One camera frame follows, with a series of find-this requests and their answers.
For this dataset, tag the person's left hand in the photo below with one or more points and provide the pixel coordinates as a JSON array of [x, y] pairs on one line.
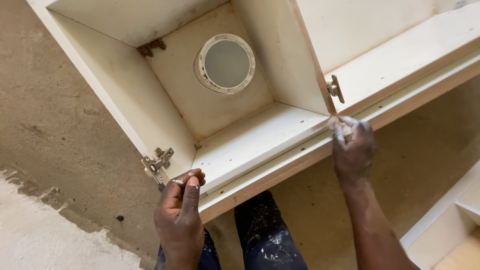
[[176, 217]]

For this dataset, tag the person's right hand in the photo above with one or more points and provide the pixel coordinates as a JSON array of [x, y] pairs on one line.
[[352, 153]]

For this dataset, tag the person's right fingers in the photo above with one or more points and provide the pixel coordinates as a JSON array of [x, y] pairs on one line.
[[343, 129]]

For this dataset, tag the small sandpaper piece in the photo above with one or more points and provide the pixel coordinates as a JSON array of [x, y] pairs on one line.
[[347, 130]]

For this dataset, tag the cream wooden cabinet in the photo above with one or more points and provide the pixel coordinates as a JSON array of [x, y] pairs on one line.
[[262, 86]]

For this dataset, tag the person's paint-stained dark trousers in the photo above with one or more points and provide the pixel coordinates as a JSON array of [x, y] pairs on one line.
[[258, 240]]

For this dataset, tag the cream wooden cabinet unit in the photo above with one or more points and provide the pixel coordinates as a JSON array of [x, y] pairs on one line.
[[446, 232]]

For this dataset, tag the silver cabinet hinge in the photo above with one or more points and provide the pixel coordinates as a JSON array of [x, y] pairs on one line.
[[158, 165]]

